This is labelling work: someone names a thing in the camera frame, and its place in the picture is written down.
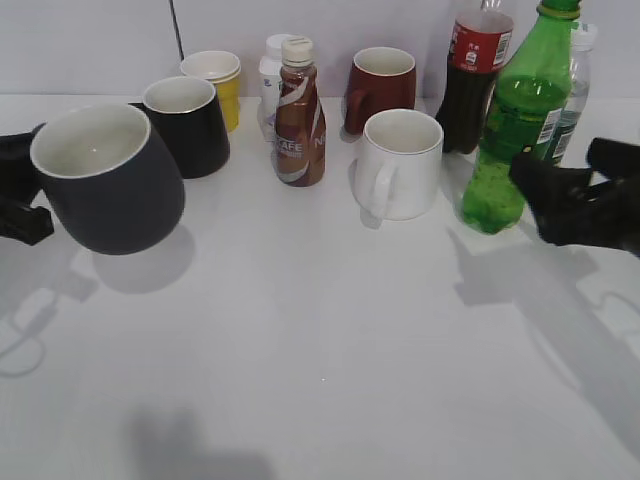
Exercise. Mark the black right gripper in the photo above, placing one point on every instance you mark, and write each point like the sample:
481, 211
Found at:
605, 215

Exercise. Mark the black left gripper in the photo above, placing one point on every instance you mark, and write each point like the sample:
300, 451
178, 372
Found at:
19, 187

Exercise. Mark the dark grey mug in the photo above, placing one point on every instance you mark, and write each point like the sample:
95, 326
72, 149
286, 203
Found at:
109, 177

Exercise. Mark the green soda bottle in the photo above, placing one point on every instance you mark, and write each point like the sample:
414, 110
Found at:
529, 95

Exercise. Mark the yellow paper cup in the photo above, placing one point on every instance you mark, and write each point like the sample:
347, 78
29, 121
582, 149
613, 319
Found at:
222, 69

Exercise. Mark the clear water bottle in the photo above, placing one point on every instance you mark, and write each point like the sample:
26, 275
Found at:
583, 38

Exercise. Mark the dark cola bottle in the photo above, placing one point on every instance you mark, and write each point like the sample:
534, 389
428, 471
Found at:
477, 52

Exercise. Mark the white ceramic mug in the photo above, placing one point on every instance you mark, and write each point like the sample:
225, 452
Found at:
398, 164

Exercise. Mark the black mug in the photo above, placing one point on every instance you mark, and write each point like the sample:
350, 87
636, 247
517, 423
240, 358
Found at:
186, 113

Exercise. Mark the dark red mug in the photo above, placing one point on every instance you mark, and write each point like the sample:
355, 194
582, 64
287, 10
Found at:
381, 78

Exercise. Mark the white milk bottle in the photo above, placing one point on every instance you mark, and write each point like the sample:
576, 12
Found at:
270, 83

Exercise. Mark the brown coffee drink bottle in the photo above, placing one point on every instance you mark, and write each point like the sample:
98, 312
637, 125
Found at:
300, 127

